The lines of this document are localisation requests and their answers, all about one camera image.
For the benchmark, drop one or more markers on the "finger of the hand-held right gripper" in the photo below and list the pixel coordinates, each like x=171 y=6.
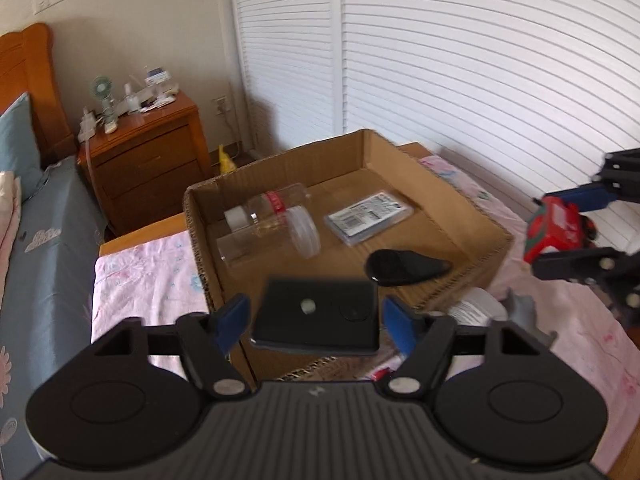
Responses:
x=580 y=264
x=590 y=196

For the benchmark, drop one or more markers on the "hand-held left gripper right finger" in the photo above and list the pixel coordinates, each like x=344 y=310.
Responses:
x=400 y=325

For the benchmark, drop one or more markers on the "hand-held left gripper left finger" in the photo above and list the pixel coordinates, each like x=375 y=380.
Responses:
x=232 y=322

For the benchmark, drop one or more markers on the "red toy train engine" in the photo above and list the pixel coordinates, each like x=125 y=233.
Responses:
x=555 y=225

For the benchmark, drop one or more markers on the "black rectangular device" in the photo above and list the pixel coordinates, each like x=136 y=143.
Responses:
x=320 y=330

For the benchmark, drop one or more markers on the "clear plastic jar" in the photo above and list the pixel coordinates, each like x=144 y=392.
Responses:
x=260 y=242

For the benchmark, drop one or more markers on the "clear staples pack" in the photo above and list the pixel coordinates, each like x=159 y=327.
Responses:
x=365 y=217

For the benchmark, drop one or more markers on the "capsule bottle with silver cap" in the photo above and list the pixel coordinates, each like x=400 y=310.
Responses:
x=270 y=205

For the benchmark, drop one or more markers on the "brown cardboard box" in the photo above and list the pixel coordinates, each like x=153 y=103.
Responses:
x=400 y=170

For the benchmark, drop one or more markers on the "grey rubber toy figure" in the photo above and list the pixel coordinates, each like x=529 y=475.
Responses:
x=522 y=310

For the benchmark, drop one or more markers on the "pink floral cloth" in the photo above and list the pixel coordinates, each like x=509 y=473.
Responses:
x=145 y=280

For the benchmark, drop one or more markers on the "yellow plastic object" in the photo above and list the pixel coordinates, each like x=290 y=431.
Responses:
x=226 y=160

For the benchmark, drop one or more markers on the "white louvered closet door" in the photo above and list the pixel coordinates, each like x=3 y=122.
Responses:
x=285 y=35
x=475 y=60

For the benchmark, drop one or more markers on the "wooden nightstand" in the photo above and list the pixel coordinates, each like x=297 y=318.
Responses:
x=150 y=160

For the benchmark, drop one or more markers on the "blue bed sheet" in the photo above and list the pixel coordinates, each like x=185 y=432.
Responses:
x=50 y=285

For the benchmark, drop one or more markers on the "white power strip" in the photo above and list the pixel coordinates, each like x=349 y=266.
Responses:
x=89 y=127

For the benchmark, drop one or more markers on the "clear spray bottle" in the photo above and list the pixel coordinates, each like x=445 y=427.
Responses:
x=131 y=100

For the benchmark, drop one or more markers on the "pink quilt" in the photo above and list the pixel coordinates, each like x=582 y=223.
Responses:
x=6 y=230

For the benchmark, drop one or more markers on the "small green desk fan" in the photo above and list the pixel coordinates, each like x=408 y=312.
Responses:
x=101 y=87

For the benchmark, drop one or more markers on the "blue pillow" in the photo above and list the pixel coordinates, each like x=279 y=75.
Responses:
x=15 y=145

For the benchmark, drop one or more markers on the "wooden bed headboard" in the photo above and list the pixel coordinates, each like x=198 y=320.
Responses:
x=45 y=85

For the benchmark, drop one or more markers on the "white wall outlet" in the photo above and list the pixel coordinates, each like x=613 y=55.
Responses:
x=221 y=105

